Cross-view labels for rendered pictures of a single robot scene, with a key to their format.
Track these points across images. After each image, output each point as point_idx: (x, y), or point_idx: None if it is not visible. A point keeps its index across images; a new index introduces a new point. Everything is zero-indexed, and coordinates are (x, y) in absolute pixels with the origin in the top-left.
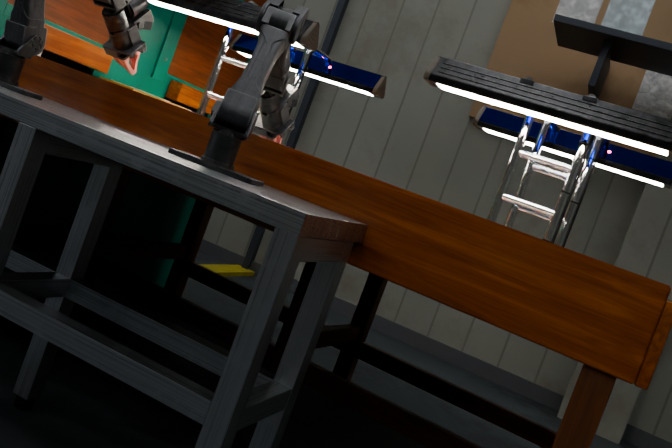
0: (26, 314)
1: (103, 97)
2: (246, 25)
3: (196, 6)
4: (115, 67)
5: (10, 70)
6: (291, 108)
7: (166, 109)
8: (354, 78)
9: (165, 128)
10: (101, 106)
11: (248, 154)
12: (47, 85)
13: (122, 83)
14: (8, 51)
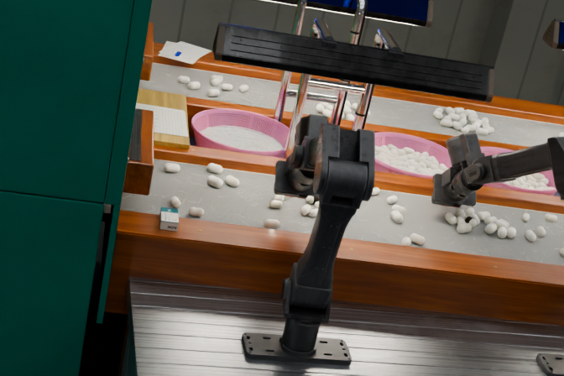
0: None
1: (343, 277)
2: (409, 89)
3: (329, 71)
4: None
5: (316, 337)
6: (349, 81)
7: (437, 277)
8: (398, 10)
9: (440, 296)
10: (342, 287)
11: (549, 304)
12: (249, 276)
13: None
14: (311, 321)
